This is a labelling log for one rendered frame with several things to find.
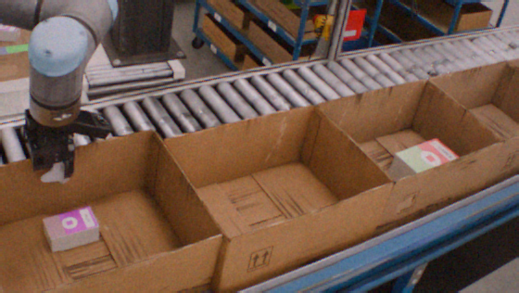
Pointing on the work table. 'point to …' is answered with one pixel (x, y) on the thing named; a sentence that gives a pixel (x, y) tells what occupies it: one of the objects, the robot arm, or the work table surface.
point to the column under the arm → (142, 33)
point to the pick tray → (18, 70)
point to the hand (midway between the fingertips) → (63, 175)
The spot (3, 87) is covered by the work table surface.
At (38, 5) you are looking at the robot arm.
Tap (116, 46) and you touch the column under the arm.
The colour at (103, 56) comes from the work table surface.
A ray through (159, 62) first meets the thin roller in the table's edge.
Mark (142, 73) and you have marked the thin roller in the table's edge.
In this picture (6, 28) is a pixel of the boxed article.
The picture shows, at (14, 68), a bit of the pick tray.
